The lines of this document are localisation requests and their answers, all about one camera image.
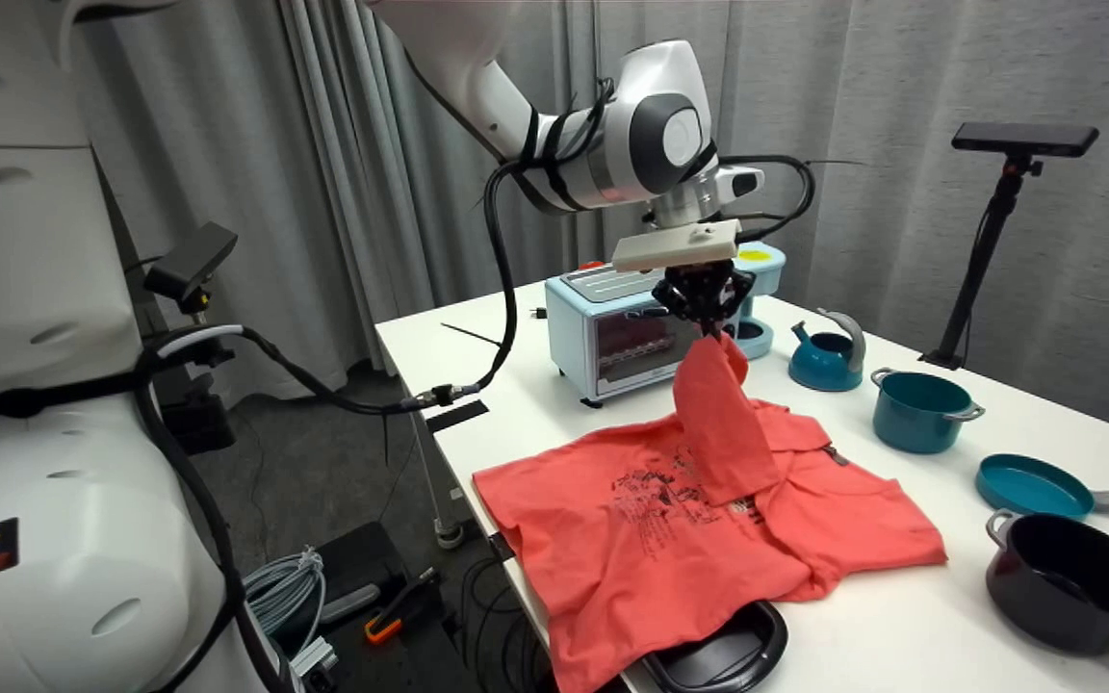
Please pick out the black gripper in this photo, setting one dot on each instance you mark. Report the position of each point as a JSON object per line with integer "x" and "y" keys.
{"x": 702, "y": 295}

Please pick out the orange printed shirt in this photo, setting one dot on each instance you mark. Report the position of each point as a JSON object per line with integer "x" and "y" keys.
{"x": 657, "y": 540}

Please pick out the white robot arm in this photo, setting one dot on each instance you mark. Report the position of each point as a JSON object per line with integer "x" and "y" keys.
{"x": 38, "y": 255}

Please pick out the teal toy kettle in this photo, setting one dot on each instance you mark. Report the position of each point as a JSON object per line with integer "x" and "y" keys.
{"x": 824, "y": 362}

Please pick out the light blue toaster oven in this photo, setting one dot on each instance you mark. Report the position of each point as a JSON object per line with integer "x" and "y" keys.
{"x": 606, "y": 341}

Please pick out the teal toy pot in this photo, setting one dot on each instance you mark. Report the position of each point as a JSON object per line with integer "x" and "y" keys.
{"x": 921, "y": 412}

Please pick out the long black tape strip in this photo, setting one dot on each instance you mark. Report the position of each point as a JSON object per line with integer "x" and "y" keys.
{"x": 457, "y": 417}

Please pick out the black ribbed tray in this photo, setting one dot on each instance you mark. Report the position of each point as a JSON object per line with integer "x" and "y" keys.
{"x": 720, "y": 655}

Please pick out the teal bowl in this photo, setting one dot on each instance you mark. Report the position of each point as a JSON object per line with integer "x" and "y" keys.
{"x": 1030, "y": 486}

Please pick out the black toy pot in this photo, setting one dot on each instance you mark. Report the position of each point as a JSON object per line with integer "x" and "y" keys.
{"x": 1069, "y": 584}

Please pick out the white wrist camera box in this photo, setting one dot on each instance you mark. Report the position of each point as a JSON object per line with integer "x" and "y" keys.
{"x": 675, "y": 243}

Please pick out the black camera stand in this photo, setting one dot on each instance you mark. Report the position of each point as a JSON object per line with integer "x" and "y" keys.
{"x": 989, "y": 243}

